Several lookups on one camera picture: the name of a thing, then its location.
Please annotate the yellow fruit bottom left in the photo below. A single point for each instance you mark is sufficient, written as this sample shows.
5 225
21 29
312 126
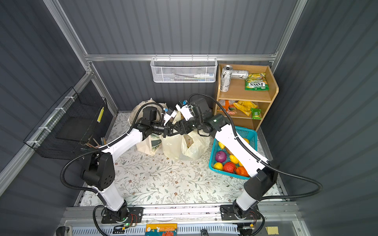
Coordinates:
218 166

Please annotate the canvas tote bag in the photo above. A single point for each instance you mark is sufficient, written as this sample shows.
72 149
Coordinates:
150 144

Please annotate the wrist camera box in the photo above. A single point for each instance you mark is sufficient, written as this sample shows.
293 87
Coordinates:
186 109
168 114

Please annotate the red tomato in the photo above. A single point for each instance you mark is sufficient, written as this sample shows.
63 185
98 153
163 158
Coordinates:
229 167

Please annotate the toothpaste tube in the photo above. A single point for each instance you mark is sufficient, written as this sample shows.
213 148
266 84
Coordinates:
204 76

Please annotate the orange pumpkin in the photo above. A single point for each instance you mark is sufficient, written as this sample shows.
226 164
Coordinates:
241 171

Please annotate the wooden shelf unit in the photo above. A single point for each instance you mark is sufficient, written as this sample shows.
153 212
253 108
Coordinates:
236 92

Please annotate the teal orange card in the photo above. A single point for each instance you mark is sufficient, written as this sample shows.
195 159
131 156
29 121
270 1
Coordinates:
161 229

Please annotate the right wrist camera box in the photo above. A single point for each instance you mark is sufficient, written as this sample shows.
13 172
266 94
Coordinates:
186 109

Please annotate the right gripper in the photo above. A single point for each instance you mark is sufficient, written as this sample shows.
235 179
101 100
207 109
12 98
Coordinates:
181 125

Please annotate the orange snack packet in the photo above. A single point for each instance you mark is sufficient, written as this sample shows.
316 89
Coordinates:
228 106

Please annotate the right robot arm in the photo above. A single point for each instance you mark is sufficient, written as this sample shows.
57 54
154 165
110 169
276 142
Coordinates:
261 179

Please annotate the green candy bag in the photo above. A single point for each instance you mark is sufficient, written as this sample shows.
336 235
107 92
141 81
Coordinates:
256 82

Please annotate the yellow plastic grocery bag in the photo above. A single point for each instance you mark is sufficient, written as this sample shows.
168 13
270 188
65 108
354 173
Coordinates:
187 147

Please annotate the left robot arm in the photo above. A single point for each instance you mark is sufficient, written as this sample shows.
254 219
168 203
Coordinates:
99 167

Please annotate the white wire wall basket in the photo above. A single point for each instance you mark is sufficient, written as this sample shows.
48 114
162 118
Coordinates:
174 71

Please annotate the black wire wall basket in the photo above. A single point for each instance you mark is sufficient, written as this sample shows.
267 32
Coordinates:
64 133

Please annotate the purple onion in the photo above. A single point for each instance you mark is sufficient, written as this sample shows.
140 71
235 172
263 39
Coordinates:
221 156

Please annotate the yellow lemon top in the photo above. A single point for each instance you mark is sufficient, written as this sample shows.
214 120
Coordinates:
234 159

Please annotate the yellow snack packet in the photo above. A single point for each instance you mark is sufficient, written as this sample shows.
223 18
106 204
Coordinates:
245 106

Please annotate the yellow pear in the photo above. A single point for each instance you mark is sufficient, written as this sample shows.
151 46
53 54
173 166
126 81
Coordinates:
221 145

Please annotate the lying white can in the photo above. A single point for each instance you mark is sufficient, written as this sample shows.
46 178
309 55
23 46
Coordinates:
240 74

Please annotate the small green packet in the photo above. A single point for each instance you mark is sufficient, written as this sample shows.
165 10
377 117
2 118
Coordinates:
256 114

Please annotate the tall white energy can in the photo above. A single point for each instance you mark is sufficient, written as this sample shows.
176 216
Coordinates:
225 78

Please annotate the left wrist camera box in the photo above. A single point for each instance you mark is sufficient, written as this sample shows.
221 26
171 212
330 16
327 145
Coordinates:
168 114

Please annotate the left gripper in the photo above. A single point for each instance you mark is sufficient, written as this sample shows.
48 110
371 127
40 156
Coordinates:
167 130

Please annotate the teal plastic basket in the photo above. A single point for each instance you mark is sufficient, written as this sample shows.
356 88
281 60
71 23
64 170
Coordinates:
251 135

